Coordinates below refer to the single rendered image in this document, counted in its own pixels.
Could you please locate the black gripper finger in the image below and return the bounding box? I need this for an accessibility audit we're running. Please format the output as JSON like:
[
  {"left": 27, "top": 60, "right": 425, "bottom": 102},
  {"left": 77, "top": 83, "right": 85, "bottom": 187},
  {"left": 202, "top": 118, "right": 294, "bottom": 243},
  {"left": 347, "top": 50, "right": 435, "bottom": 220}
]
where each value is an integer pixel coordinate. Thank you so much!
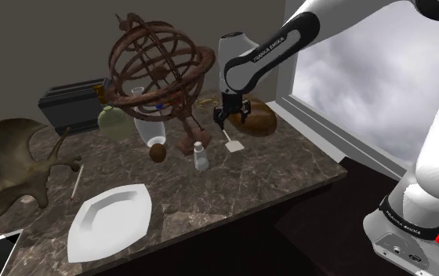
[
  {"left": 213, "top": 107, "right": 230, "bottom": 131},
  {"left": 238, "top": 100, "right": 252, "bottom": 124}
]

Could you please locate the brown bread loaf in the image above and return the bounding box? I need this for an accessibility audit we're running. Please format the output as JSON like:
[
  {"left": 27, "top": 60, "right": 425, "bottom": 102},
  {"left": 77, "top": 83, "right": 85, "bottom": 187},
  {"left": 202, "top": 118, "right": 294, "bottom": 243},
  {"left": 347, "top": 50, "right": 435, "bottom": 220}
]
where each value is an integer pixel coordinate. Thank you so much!
[{"left": 227, "top": 96, "right": 278, "bottom": 138}]

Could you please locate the white spatula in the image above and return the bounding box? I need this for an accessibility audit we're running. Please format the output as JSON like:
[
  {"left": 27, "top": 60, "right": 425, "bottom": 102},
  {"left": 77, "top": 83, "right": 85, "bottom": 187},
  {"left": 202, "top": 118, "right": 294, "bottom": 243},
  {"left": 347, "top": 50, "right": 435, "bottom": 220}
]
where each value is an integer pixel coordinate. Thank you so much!
[{"left": 222, "top": 129, "right": 245, "bottom": 154}]

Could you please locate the white salt shaker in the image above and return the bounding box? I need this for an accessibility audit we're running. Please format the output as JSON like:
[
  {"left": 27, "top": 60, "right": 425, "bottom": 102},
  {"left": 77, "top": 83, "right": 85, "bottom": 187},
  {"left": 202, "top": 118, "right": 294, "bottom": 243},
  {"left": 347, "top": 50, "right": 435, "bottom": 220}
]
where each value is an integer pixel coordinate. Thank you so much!
[{"left": 193, "top": 140, "right": 210, "bottom": 172}]

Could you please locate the white tall vase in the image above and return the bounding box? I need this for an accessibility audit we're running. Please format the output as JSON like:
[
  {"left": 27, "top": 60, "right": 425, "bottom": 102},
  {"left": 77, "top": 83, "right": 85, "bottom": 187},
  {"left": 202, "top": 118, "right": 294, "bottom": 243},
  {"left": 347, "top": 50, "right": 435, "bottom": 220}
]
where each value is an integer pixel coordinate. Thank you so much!
[{"left": 131, "top": 86, "right": 167, "bottom": 149}]

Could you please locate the brown egg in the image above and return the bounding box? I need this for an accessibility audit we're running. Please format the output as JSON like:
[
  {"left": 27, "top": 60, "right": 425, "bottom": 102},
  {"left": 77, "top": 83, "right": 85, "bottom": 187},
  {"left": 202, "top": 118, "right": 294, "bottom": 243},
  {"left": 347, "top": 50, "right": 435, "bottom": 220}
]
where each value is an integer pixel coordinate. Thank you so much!
[{"left": 149, "top": 143, "right": 167, "bottom": 164}]

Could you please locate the rusty brown armillary sphere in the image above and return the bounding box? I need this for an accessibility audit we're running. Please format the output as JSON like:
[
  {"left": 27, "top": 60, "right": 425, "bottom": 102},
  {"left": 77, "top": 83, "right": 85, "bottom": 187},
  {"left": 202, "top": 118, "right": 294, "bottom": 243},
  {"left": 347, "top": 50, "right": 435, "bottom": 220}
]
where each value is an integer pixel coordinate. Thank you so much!
[{"left": 102, "top": 12, "right": 217, "bottom": 157}]

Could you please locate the green round vase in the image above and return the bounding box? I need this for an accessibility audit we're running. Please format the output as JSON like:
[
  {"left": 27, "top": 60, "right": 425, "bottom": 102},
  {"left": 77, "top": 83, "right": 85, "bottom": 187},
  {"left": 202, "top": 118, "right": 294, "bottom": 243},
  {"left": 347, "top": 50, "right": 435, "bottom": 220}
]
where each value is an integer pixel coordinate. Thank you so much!
[{"left": 97, "top": 105, "right": 134, "bottom": 141}]

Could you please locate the black toaster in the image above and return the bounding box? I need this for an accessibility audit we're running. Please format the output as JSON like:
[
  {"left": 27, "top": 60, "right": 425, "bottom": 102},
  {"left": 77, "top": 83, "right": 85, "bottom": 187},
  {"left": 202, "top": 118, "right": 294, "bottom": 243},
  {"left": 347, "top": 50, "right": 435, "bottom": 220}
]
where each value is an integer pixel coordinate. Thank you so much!
[{"left": 38, "top": 78, "right": 111, "bottom": 136}]

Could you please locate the white pointed oval plate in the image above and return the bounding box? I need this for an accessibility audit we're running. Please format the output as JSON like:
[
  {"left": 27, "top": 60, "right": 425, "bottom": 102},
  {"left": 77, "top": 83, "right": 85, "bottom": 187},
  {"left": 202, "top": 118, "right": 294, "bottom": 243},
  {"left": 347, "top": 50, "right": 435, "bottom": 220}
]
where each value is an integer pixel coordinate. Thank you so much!
[{"left": 67, "top": 183, "right": 153, "bottom": 264}]

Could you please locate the white pencil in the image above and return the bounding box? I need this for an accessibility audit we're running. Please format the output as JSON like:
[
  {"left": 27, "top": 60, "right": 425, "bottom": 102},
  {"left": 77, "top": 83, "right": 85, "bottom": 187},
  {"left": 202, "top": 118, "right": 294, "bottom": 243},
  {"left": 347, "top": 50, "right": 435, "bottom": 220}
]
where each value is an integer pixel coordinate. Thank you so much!
[{"left": 70, "top": 163, "right": 85, "bottom": 202}]

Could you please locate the olive antler sculpture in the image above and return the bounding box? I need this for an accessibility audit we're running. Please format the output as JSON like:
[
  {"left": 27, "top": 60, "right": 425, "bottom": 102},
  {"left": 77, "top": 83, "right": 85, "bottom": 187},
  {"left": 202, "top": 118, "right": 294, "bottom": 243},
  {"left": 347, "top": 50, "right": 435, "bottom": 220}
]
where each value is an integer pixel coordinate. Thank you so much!
[{"left": 0, "top": 118, "right": 83, "bottom": 224}]

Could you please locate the small yellow wire object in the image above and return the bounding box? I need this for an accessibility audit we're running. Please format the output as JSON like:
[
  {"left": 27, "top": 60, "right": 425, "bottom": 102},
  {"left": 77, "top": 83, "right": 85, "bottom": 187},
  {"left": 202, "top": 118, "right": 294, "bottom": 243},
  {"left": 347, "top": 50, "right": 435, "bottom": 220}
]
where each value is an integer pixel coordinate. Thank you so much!
[{"left": 198, "top": 95, "right": 220, "bottom": 111}]

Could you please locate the window with grey frame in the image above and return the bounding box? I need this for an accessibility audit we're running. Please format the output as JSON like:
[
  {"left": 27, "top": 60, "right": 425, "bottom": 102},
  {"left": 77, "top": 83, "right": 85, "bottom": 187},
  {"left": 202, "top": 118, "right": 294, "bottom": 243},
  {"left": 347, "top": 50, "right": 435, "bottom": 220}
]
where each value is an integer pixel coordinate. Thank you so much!
[{"left": 267, "top": 0, "right": 439, "bottom": 223}]

